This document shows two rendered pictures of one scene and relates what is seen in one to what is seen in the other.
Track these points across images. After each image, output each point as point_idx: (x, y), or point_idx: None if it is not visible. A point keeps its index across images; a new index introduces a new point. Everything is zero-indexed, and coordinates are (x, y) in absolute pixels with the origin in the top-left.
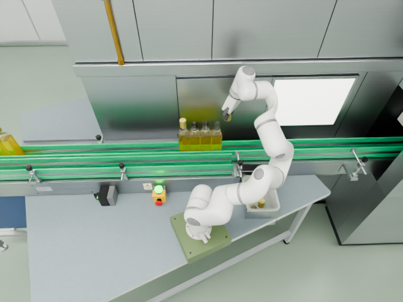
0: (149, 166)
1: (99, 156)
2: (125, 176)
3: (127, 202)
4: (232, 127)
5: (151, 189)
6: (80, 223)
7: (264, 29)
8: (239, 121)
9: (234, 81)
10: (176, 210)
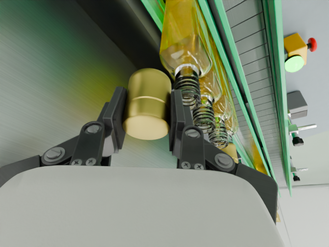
0: (284, 112)
1: (266, 152)
2: (291, 119)
3: (292, 82)
4: (82, 12)
5: None
6: (324, 106)
7: None
8: (42, 3)
9: None
10: (317, 3)
